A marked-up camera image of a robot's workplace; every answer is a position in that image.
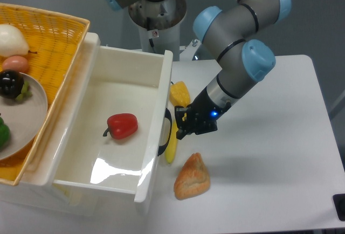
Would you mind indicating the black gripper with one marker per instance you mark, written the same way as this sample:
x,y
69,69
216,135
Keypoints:
x,y
200,116

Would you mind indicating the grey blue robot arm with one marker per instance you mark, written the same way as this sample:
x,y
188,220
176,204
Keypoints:
x,y
227,35

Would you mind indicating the white drawer cabinet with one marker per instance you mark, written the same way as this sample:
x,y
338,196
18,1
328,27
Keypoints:
x,y
36,188

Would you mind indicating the yellow toy bell pepper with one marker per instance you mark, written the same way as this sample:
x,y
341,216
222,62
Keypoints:
x,y
179,94

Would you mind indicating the yellow toy banana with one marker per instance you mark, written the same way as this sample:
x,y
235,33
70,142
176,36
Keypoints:
x,y
170,151

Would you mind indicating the toy pastry turnover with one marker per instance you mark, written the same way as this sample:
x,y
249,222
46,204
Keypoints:
x,y
193,179

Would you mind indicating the red toy bell pepper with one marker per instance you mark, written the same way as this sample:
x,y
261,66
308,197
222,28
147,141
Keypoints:
x,y
120,126

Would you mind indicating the yellow woven basket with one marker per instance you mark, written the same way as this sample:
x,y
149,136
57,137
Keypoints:
x,y
54,39

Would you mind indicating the grey plate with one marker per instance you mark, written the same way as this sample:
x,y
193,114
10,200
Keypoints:
x,y
24,119

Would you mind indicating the black toy mangosteen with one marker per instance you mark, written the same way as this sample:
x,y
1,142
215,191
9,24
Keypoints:
x,y
14,86

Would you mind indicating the black corner object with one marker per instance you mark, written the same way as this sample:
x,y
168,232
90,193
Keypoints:
x,y
339,202

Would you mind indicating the pink toy egg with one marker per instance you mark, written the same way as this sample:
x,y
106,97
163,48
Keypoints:
x,y
17,63

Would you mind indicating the green toy pepper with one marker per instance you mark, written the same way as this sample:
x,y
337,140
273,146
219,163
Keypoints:
x,y
5,134

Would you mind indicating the white toy pear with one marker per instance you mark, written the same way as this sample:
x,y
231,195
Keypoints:
x,y
13,42

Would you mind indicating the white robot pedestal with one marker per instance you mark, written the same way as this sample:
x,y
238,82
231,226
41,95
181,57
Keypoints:
x,y
159,25

